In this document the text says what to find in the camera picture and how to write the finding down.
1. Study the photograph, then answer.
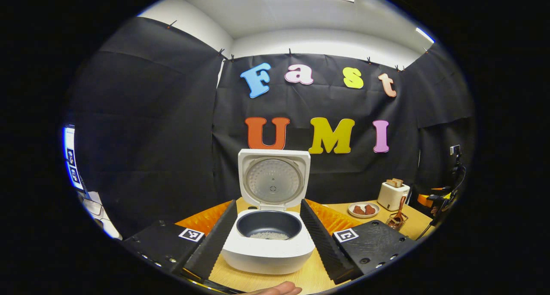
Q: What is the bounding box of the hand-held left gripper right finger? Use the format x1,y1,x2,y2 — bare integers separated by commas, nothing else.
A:
299,199,420,286

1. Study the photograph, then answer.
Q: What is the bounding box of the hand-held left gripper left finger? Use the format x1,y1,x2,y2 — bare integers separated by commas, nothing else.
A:
122,200,238,283

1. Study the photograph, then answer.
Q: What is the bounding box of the brown wooden spoon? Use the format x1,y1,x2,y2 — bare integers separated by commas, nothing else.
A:
394,195,407,225

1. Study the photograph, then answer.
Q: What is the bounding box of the wire chopstick holder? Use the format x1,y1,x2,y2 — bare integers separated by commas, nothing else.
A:
386,213,409,231

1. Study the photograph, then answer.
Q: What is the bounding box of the white rice heap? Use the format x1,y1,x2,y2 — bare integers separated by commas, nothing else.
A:
250,231,289,240

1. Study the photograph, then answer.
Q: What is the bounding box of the white rice cooker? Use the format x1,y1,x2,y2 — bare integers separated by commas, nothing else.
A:
221,149,316,275

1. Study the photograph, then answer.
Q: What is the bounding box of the white toaster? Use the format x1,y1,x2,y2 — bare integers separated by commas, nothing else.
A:
377,181,411,212

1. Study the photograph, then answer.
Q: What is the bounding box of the white round plate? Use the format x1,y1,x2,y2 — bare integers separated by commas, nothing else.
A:
348,202,380,219

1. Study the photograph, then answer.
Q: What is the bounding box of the black backdrop cloth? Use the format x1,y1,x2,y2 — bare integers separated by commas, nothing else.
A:
69,16,477,240

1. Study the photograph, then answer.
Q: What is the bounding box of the small ceiling light panel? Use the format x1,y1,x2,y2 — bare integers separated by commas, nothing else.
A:
415,27,435,44

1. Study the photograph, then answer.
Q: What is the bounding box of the bright screen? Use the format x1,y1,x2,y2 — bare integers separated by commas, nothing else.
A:
63,125,87,193

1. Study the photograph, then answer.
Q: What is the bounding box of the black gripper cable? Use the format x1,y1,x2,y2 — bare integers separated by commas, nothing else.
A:
416,200,452,240

